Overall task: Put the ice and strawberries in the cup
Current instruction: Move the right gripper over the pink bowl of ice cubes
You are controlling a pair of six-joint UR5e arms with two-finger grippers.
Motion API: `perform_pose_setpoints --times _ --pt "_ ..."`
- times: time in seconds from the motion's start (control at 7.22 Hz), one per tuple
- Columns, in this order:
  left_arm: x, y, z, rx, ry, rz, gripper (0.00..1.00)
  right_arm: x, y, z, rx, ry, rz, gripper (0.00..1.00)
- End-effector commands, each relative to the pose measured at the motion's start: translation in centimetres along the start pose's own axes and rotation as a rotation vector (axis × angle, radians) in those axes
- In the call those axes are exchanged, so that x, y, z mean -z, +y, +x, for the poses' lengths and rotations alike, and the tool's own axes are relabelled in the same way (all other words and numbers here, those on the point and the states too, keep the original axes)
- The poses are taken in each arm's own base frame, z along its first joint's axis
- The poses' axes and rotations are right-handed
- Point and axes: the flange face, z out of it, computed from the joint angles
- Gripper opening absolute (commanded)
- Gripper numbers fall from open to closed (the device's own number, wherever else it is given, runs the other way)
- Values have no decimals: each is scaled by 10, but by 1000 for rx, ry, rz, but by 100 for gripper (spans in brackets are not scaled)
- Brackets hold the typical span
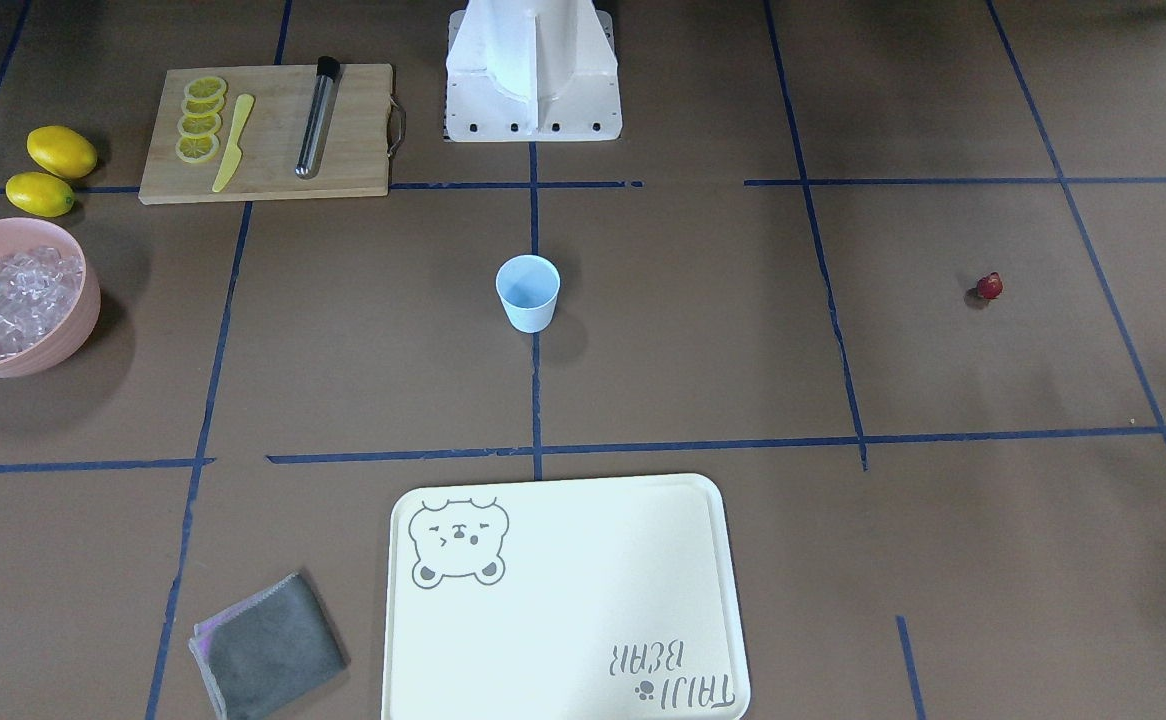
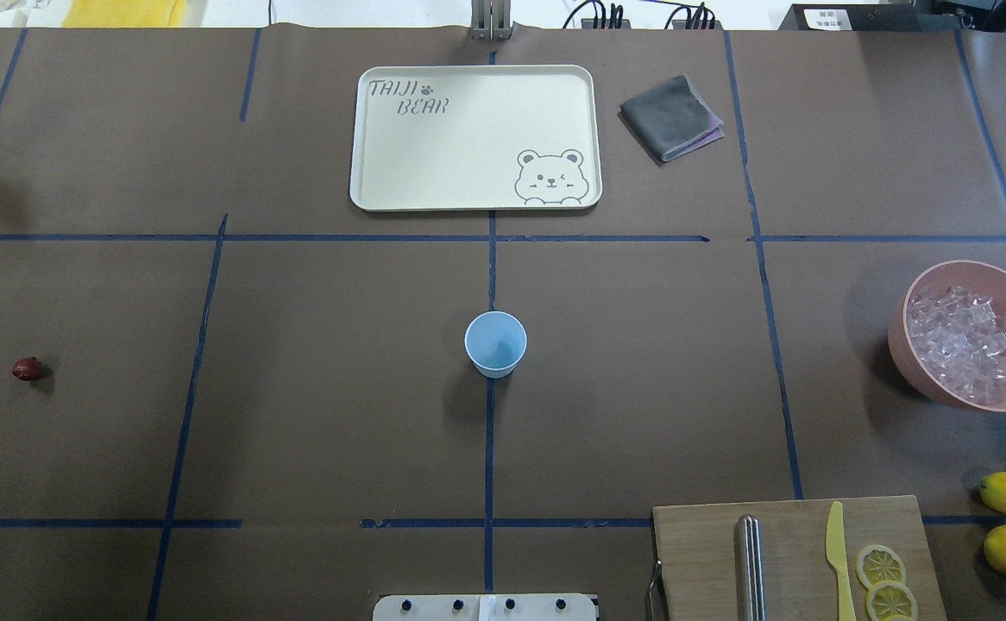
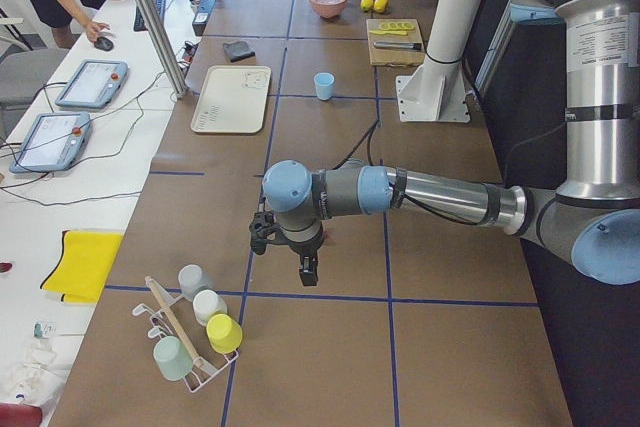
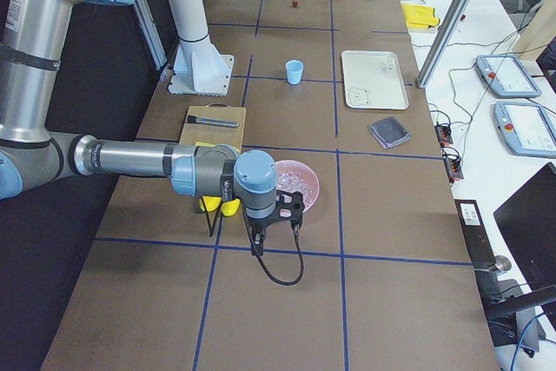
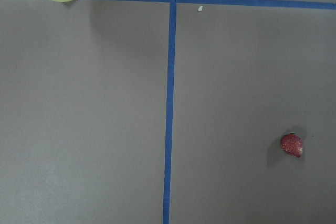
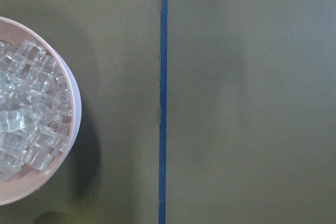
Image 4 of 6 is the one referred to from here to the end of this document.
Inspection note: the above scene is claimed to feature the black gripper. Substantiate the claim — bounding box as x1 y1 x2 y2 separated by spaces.
246 190 304 255

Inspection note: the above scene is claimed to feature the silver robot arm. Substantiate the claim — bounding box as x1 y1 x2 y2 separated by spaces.
1 0 304 256

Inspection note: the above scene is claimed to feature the clear ice cubes pile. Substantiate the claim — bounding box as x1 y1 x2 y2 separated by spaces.
277 170 319 211

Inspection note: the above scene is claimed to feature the light blue plastic cup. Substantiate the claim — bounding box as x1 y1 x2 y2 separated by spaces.
285 59 304 85

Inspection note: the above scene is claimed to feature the pink bowl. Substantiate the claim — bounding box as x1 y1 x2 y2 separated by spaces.
275 160 320 213

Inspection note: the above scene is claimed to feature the yellow lemon near bowl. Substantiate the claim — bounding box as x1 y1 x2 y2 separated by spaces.
221 199 241 217

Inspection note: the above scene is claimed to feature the yellow lemon far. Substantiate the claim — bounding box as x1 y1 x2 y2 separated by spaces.
199 196 222 212

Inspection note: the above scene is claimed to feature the wooden cutting board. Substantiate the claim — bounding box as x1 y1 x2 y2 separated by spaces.
179 106 246 151

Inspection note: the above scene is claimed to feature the grey folded cloth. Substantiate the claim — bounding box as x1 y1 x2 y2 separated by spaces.
368 116 411 149

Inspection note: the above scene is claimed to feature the black steel tube tool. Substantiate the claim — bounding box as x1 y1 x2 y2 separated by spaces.
186 115 239 129

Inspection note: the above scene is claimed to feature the cream bear tray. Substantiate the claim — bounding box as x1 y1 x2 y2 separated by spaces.
341 50 409 110

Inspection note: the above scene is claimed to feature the orange relay board near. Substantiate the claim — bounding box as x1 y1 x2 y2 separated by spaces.
443 154 464 183

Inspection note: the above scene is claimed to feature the orange relay board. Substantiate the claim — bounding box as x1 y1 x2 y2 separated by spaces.
443 154 464 183
434 124 453 147

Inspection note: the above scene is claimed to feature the orange relay board far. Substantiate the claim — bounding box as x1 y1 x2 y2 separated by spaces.
434 124 453 147

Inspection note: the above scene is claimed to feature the yellow cloth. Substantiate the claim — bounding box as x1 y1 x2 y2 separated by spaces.
401 3 440 30

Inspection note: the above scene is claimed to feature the black laptop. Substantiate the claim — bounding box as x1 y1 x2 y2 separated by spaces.
494 162 556 290

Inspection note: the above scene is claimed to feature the near teach pendant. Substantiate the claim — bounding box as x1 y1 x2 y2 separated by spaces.
493 102 555 158

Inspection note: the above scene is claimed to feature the teach pendant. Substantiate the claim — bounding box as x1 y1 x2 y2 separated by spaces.
493 102 555 158
476 54 542 98

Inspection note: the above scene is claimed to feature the far teach pendant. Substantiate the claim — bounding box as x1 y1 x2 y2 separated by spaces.
476 54 542 98

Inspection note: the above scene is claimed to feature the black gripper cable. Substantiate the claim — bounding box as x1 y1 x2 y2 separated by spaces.
258 222 305 287

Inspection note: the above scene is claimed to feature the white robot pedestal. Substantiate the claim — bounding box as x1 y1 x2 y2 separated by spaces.
168 0 235 96

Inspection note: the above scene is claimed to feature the aluminium frame post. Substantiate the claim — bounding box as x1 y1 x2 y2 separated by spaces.
416 0 470 89

